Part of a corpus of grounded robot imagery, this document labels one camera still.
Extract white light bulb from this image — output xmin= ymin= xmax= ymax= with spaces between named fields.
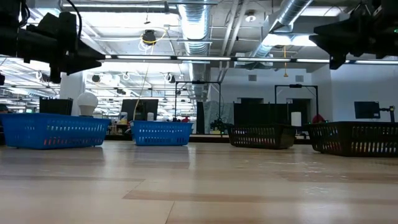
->
xmin=76 ymin=91 xmax=99 ymax=118

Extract black metal gantry frame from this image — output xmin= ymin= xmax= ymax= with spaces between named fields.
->
xmin=274 ymin=83 xmax=320 ymax=124
xmin=175 ymin=80 xmax=222 ymax=122

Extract black plastic slotted basket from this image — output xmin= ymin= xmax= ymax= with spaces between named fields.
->
xmin=303 ymin=121 xmax=398 ymax=157
xmin=228 ymin=124 xmax=297 ymax=150

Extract silver diagonal ventilation duct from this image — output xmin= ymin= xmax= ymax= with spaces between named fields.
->
xmin=251 ymin=0 xmax=313 ymax=58

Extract black computer monitor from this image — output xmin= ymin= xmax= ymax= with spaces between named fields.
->
xmin=121 ymin=98 xmax=159 ymax=121
xmin=39 ymin=97 xmax=74 ymax=115

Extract black metal table frame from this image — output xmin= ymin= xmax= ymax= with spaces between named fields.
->
xmin=107 ymin=133 xmax=312 ymax=144

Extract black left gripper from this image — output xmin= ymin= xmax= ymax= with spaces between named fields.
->
xmin=18 ymin=30 xmax=106 ymax=84

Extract white LED light bar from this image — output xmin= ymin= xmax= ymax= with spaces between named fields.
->
xmin=0 ymin=53 xmax=398 ymax=65

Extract black partition panel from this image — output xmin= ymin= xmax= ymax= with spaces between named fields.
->
xmin=233 ymin=97 xmax=312 ymax=126

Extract yellow hanging cord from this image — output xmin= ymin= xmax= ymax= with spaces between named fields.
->
xmin=282 ymin=46 xmax=289 ymax=78

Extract black wall monitor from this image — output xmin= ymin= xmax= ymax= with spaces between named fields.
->
xmin=354 ymin=101 xmax=381 ymax=119

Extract blue plastic slotted basket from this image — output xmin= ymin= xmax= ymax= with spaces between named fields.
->
xmin=0 ymin=113 xmax=112 ymax=151
xmin=130 ymin=120 xmax=194 ymax=147

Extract black camera cable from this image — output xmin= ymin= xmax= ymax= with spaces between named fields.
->
xmin=63 ymin=0 xmax=83 ymax=40

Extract silver ribbed ventilation duct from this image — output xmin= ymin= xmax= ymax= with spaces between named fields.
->
xmin=177 ymin=0 xmax=215 ymax=102

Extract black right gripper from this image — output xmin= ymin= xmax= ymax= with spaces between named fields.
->
xmin=309 ymin=0 xmax=398 ymax=70

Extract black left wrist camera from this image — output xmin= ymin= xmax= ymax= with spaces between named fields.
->
xmin=26 ymin=11 xmax=78 ymax=35

